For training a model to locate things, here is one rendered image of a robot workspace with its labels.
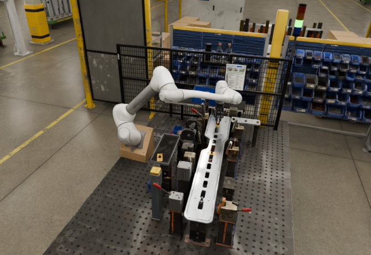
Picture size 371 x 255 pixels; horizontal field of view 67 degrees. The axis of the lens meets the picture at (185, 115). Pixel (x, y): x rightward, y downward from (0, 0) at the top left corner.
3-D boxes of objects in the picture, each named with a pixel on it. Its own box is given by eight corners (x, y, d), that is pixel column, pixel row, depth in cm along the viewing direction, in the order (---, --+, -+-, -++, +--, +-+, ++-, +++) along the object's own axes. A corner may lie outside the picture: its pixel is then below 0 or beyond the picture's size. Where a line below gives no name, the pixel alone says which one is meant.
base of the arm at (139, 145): (123, 150, 272) (121, 149, 266) (129, 128, 276) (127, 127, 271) (141, 153, 267) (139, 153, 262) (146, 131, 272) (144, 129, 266)
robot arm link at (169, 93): (186, 96, 223) (179, 81, 227) (167, 98, 212) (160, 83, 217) (178, 105, 233) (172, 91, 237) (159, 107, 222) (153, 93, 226)
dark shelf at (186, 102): (244, 112, 300) (244, 110, 298) (163, 102, 315) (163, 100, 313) (245, 103, 319) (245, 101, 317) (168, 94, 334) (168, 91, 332)
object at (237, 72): (243, 91, 312) (247, 64, 297) (223, 89, 316) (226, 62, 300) (243, 90, 314) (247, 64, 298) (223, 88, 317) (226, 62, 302)
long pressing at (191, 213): (216, 225, 175) (216, 223, 174) (180, 218, 179) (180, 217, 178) (231, 117, 292) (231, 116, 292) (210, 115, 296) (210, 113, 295)
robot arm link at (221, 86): (212, 95, 262) (222, 101, 253) (213, 80, 254) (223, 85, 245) (221, 93, 268) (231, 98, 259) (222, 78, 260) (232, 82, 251)
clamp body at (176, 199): (181, 238, 199) (183, 202, 181) (166, 235, 201) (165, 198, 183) (184, 227, 207) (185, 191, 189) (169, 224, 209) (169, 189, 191)
